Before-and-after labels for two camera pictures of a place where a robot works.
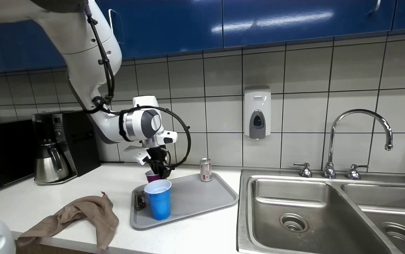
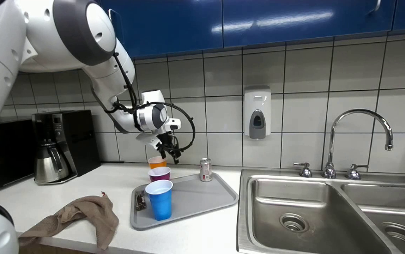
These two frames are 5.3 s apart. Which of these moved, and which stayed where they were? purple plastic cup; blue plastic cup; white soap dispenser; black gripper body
Moved: black gripper body
Stayed: purple plastic cup; white soap dispenser; blue plastic cup
